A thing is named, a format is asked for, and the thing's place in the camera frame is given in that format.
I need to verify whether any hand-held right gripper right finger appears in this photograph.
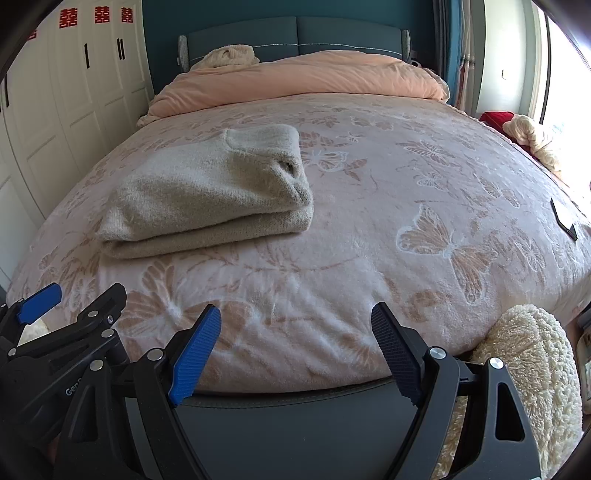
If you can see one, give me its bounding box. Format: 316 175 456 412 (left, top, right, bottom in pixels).
370 302 542 480

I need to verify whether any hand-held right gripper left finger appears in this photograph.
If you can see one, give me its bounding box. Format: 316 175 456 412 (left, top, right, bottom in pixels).
53 305 222 480

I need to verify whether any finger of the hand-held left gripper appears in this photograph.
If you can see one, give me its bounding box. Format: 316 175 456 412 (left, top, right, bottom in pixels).
9 282 128 359
0 282 64 357

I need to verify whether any cream fluffy cloth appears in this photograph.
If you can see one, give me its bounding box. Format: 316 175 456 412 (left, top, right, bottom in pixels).
434 305 584 477

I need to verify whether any black phone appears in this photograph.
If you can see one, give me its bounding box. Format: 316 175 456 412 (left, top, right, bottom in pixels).
550 197 579 242

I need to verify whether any beige knit sweater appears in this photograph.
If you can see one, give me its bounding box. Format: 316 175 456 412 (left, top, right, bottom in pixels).
97 124 315 260

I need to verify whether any red cushion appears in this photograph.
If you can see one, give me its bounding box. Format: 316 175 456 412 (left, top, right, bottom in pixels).
479 111 519 136

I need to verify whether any white wardrobe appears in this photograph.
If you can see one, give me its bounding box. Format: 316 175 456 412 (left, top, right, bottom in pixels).
0 0 155 287

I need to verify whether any teal padded headboard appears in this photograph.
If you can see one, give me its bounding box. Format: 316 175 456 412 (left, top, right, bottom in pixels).
177 16 413 75

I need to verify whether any pink butterfly printed blanket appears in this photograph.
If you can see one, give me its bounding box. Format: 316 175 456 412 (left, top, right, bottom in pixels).
4 92 591 394

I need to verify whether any dark bed frame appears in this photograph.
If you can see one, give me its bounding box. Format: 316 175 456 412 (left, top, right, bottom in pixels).
124 377 463 480

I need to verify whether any patterned curtain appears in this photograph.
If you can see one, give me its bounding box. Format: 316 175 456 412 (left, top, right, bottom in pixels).
434 0 477 112

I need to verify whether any cream garment on duvet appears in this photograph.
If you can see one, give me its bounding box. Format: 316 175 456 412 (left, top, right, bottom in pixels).
191 45 262 70

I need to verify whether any cream twisted cloth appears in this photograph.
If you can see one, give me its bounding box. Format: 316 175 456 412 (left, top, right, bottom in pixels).
503 114 565 174

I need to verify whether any pink duvet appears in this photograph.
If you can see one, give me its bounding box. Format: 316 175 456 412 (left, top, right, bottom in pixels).
136 50 451 128

